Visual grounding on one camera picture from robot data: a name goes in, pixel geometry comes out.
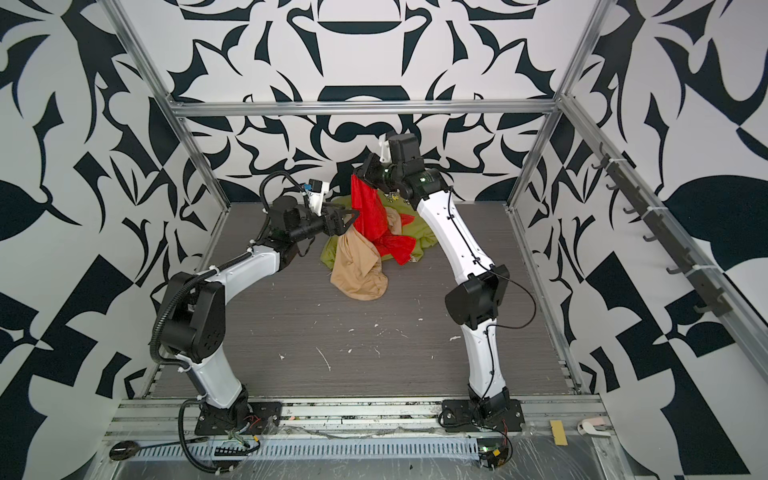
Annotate red cloth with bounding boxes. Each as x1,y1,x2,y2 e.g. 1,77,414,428
350,175,416,265

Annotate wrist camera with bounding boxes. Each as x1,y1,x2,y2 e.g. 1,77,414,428
378,135,392,165
303,179,330,216

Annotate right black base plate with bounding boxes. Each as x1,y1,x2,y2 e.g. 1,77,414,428
437,398,526,433

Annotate white slotted cable duct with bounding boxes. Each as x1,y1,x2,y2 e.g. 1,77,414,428
128,437,481,462

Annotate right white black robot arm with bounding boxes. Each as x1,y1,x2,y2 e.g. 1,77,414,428
356,133,510,416

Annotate beige cloth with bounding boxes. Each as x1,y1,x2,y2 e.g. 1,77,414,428
331,226,389,301

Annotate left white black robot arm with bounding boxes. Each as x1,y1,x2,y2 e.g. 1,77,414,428
149,196,359,416

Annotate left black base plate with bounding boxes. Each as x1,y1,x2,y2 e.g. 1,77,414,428
194,401,283,436

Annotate yellow tape piece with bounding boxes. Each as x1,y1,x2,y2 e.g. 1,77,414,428
550,420,568,446

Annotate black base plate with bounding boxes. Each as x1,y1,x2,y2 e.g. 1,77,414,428
194,401,283,436
437,398,526,433

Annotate black corrugated cable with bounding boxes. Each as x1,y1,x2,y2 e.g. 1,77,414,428
177,398,262,475

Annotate white tape piece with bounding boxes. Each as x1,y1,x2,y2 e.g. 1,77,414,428
577,416,611,437

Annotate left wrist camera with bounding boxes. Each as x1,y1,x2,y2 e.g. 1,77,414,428
303,179,330,216

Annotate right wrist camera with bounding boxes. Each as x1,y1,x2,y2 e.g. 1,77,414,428
378,135,392,165

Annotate small black electronics board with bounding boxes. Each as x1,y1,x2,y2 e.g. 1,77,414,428
477,437,513,470

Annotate grey wall hook rack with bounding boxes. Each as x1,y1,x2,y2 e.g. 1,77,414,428
592,143,734,317

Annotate black round disc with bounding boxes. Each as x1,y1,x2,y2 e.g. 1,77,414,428
108,440,142,461

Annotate green cloth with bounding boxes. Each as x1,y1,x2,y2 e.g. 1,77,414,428
319,193,438,270

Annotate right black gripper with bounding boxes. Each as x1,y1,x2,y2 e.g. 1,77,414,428
356,153,409,194

